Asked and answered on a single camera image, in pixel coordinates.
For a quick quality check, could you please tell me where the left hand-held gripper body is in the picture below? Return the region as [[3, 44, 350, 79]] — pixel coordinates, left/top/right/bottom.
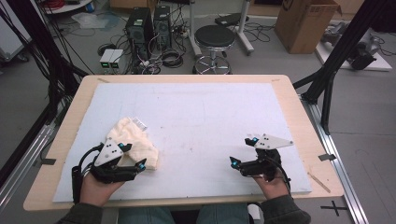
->
[[89, 137, 138, 184]]

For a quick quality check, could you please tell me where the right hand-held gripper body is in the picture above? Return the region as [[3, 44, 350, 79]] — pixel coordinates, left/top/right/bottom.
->
[[239, 133, 294, 183]]

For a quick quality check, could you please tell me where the cream cloth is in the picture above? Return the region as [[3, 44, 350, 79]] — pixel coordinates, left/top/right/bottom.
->
[[106, 116, 160, 172]]

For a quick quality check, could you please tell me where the person's right hand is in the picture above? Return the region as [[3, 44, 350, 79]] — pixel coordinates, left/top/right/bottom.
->
[[251, 173, 290, 201]]

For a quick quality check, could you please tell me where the person's left hand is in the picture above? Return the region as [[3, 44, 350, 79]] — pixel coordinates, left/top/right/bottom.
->
[[79, 173, 126, 208]]

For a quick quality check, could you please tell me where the person's left leg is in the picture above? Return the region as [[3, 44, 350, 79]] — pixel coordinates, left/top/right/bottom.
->
[[117, 205, 177, 224]]

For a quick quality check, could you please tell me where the person's leg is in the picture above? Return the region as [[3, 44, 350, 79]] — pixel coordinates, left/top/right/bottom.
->
[[117, 205, 177, 224], [195, 203, 250, 224]]

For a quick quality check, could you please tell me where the person's right leg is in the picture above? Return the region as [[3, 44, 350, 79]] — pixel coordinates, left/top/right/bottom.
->
[[195, 203, 250, 224]]

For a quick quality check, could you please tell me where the thin wooden stick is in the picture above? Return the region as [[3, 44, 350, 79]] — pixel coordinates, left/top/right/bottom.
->
[[307, 172, 332, 194]]

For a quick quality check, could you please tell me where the white foam board mat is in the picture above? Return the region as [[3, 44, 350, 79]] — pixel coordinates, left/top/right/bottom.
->
[[52, 82, 313, 203]]

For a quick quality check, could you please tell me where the black tape cross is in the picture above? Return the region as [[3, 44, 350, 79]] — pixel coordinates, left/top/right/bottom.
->
[[320, 200, 348, 217]]

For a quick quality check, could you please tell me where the white power supply box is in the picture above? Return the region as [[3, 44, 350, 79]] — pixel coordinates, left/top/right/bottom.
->
[[108, 49, 125, 71], [99, 49, 115, 71]]

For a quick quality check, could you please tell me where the black round stool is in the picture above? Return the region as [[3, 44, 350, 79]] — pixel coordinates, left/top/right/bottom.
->
[[192, 24, 236, 75]]

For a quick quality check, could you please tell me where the white metal stand leg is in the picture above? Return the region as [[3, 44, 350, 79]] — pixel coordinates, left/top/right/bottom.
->
[[237, 0, 255, 56], [188, 0, 204, 59]]

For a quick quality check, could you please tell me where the large black computer tower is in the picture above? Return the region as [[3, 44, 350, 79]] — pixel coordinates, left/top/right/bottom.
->
[[125, 7, 155, 61]]

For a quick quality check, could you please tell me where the flat black case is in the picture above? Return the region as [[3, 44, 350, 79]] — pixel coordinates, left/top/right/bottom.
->
[[214, 12, 250, 28]]

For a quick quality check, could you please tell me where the brown cardboard box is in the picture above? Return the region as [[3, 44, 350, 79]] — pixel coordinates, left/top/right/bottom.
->
[[274, 0, 343, 55]]

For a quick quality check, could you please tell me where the slim black computer tower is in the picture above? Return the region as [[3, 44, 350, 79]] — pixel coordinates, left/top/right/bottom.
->
[[153, 5, 173, 50]]

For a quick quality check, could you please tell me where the clear plastic sheet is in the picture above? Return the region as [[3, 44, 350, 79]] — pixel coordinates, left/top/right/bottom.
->
[[71, 12, 121, 31]]

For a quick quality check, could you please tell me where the grey and black robot device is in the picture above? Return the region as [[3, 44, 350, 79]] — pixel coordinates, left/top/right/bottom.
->
[[320, 21, 383, 71]]

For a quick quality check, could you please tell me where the round white table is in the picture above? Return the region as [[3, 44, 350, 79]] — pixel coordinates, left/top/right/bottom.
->
[[43, 0, 94, 15]]

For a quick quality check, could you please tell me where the white floor board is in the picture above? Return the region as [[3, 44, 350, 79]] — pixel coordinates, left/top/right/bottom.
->
[[315, 40, 393, 73]]

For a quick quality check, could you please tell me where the white panel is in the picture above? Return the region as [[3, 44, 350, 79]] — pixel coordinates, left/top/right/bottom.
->
[[0, 0, 33, 62]]

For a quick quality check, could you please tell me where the right hand-held gripper cable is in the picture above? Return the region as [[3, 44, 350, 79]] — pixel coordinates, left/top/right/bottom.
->
[[269, 155, 292, 196]]

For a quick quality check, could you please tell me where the hand-held gripper cable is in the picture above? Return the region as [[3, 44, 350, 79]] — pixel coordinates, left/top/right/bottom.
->
[[269, 155, 292, 196], [71, 142, 106, 204]]

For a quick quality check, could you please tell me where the left hand-held gripper cable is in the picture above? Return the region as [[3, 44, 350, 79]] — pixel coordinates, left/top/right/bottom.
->
[[71, 142, 106, 204]]

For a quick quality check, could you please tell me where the aluminium rail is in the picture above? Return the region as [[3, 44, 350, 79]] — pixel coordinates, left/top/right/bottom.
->
[[0, 124, 56, 210], [300, 94, 370, 224]]

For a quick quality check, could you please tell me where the black frame with cables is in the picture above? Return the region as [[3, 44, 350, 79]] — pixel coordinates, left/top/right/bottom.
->
[[0, 0, 92, 188]]

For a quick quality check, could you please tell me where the coiled black cable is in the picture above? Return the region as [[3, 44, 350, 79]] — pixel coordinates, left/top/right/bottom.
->
[[161, 48, 185, 69]]

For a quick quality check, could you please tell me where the black metal frame strut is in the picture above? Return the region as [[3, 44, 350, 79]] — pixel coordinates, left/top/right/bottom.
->
[[292, 0, 396, 135]]

